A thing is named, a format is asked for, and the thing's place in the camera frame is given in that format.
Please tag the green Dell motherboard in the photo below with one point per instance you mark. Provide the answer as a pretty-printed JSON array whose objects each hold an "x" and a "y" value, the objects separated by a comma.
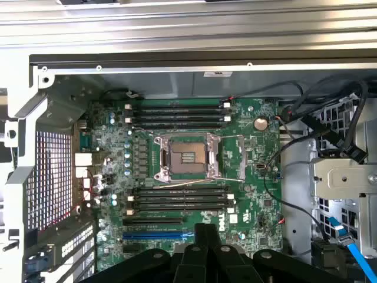
[{"x": 250, "y": 191}]

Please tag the open grey PC case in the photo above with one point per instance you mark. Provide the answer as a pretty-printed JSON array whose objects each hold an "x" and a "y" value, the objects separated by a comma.
[{"x": 176, "y": 81}]

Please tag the thin steel locking lever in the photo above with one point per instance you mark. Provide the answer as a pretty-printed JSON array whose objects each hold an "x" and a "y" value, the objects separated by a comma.
[
  {"x": 182, "y": 183},
  {"x": 144, "y": 131}
]

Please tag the black plastic fan shroud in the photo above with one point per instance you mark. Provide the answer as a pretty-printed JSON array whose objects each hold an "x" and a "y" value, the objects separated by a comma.
[{"x": 327, "y": 252}]

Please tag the long blue expansion slot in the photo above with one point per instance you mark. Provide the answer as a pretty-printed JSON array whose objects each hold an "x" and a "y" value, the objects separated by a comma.
[{"x": 153, "y": 236}]

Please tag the metal disk bay cage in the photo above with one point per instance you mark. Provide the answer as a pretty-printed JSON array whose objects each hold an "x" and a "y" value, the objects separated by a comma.
[{"x": 341, "y": 177}]

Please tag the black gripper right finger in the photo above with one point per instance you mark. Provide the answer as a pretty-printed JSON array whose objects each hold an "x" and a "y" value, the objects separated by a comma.
[{"x": 225, "y": 265}]

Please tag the blue card retainer clips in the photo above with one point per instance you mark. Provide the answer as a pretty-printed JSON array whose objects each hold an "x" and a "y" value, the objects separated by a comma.
[{"x": 36, "y": 263}]

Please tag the long black expansion slot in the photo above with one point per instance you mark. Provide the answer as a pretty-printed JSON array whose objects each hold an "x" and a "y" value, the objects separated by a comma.
[{"x": 153, "y": 220}]

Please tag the metal CPU socket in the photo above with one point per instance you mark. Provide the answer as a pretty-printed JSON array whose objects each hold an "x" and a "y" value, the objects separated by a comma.
[{"x": 185, "y": 156}]

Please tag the round coin battery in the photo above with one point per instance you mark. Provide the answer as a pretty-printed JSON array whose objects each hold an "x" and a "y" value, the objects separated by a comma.
[{"x": 261, "y": 123}]

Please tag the short black expansion slot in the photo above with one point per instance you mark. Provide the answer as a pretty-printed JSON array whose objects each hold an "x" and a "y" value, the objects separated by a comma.
[{"x": 130, "y": 249}]

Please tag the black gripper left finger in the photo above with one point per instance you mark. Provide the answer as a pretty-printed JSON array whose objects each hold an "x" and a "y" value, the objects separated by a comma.
[{"x": 191, "y": 265}]

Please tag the black RAM slot white clips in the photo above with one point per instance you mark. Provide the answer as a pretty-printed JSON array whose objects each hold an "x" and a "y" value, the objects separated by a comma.
[
  {"x": 176, "y": 210},
  {"x": 176, "y": 196},
  {"x": 176, "y": 119},
  {"x": 176, "y": 105}
]

